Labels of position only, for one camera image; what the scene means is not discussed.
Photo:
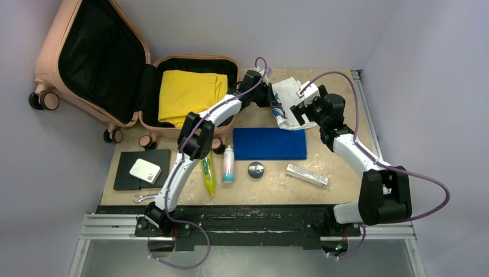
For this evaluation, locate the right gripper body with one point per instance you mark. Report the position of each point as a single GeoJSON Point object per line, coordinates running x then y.
{"type": "Point", "coordinates": [315, 110]}

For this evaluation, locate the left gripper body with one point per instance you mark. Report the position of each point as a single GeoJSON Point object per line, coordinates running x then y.
{"type": "Point", "coordinates": [263, 95]}

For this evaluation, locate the white shirt blue print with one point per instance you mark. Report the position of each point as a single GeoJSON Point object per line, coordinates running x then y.
{"type": "Point", "coordinates": [285, 95]}

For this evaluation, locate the blue cloth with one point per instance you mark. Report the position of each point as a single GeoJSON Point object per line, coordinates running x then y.
{"type": "Point", "coordinates": [269, 144]}

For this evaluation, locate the silver toothpaste box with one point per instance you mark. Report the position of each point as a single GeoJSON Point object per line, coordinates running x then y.
{"type": "Point", "coordinates": [307, 176]}

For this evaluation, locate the dark round tin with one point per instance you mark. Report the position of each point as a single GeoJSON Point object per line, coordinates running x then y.
{"type": "Point", "coordinates": [256, 170]}

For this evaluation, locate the white teal spray bottle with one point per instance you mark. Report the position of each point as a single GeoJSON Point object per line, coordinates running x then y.
{"type": "Point", "coordinates": [228, 165]}

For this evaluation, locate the yellow cloth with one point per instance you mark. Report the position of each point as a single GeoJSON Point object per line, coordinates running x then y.
{"type": "Point", "coordinates": [182, 92]}

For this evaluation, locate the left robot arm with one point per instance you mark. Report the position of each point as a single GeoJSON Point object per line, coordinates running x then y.
{"type": "Point", "coordinates": [195, 142]}

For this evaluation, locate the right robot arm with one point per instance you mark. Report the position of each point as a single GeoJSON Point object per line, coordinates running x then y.
{"type": "Point", "coordinates": [385, 195]}

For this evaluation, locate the yellow green tube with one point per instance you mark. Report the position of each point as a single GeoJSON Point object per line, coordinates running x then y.
{"type": "Point", "coordinates": [208, 174]}

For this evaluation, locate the white square device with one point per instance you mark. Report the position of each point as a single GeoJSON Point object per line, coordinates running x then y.
{"type": "Point", "coordinates": [145, 171]}

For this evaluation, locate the silver wrench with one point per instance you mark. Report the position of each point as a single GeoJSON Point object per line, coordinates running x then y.
{"type": "Point", "coordinates": [140, 198]}

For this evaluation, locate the black flat notebook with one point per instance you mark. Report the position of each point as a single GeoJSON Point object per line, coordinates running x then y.
{"type": "Point", "coordinates": [125, 181]}

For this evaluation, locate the pink open suitcase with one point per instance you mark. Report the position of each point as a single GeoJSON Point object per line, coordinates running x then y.
{"type": "Point", "coordinates": [95, 58]}

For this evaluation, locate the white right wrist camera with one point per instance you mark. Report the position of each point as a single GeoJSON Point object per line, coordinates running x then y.
{"type": "Point", "coordinates": [307, 93]}

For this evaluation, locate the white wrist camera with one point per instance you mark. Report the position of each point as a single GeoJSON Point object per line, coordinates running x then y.
{"type": "Point", "coordinates": [307, 93]}
{"type": "Point", "coordinates": [265, 73]}

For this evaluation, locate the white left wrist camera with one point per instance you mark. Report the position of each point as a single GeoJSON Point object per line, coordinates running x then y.
{"type": "Point", "coordinates": [265, 73]}

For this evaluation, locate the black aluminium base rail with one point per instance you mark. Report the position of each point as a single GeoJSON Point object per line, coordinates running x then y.
{"type": "Point", "coordinates": [310, 227]}

